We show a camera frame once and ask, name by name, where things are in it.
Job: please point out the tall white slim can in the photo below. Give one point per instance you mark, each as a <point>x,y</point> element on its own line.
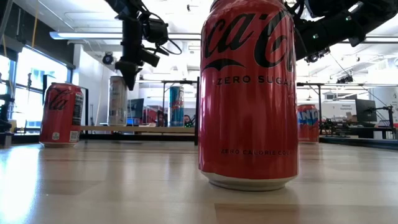
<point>115,105</point>

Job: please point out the black ceiling spotlight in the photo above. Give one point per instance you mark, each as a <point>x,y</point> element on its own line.
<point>345,80</point>
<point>317,56</point>

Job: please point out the person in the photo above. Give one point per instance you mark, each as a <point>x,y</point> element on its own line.
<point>187,119</point>

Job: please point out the dark workstation table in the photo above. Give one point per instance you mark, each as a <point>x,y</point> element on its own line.
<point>367,130</point>

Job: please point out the blue silver Red Bull can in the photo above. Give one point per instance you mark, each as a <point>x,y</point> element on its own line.
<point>176,107</point>

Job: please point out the black round security camera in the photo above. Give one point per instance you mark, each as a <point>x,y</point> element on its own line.
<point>108,58</point>

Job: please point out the long ceiling light strip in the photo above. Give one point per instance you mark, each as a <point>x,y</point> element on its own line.
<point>382,39</point>
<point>93,35</point>

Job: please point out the red blue Fanta can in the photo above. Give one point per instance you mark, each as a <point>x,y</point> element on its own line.
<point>308,124</point>

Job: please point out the computer monitor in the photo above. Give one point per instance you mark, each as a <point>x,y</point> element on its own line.
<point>365,110</point>
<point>136,107</point>

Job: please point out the black background robot arm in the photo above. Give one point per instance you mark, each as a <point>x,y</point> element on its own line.
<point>334,124</point>

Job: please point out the red background equipment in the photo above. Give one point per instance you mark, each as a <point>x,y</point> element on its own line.
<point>150,116</point>

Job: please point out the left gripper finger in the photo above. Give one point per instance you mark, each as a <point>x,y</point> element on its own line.
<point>129,71</point>

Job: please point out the black aluminium table frame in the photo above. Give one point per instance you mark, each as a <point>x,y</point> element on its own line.
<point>140,137</point>

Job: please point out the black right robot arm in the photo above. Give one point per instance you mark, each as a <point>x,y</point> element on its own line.
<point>379,12</point>

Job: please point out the black metal stand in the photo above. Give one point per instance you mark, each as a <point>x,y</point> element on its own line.
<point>6,124</point>

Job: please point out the wooden shelf board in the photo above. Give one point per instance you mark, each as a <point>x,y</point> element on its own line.
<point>146,129</point>

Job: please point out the red Coca-Cola Zero Sugar can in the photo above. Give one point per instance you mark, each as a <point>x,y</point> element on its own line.
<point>248,109</point>

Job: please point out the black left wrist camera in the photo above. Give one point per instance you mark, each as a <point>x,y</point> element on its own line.
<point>149,57</point>

